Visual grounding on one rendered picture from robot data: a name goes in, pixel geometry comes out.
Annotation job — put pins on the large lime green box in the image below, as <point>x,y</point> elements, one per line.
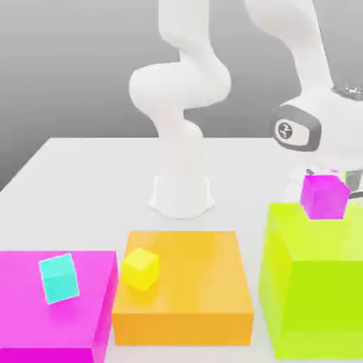
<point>312,297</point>

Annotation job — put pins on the small magenta cube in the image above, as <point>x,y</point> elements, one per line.
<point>324,198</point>

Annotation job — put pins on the large orange box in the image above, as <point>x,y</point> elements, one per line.
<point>192,283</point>

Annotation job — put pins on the small yellow cube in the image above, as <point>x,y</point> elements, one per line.
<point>140,269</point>

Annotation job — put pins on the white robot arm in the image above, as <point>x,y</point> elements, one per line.
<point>177,93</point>

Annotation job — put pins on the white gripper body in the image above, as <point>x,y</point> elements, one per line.
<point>293,187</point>

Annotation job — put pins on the large magenta box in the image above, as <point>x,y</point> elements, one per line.
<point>42,326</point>

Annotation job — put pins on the small cyan cube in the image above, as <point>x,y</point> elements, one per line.
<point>59,279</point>

